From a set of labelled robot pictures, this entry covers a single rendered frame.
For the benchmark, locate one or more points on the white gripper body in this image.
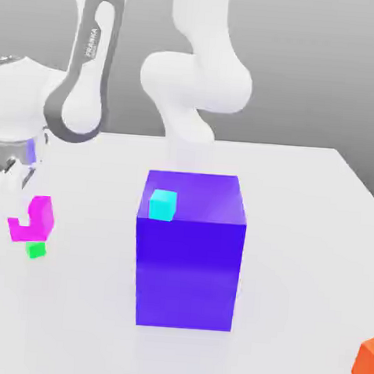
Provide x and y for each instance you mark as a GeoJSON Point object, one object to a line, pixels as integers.
{"type": "Point", "coordinates": [18, 200]}

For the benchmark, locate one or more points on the small magenta cube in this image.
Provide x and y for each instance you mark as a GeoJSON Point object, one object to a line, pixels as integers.
{"type": "Point", "coordinates": [41, 224]}

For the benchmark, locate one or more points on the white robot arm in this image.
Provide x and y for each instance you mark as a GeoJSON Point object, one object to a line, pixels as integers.
{"type": "Point", "coordinates": [194, 80]}

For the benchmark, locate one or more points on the small green cube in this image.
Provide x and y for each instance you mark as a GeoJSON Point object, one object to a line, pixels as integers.
{"type": "Point", "coordinates": [35, 250]}

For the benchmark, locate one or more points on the small cyan cube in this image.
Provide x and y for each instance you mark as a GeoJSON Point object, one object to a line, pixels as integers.
{"type": "Point", "coordinates": [162, 205]}

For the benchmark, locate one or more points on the large blue box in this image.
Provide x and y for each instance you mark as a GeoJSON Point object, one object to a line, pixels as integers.
{"type": "Point", "coordinates": [187, 268]}

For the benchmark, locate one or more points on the large orange box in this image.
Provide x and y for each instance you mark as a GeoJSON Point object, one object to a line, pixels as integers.
{"type": "Point", "coordinates": [366, 366]}

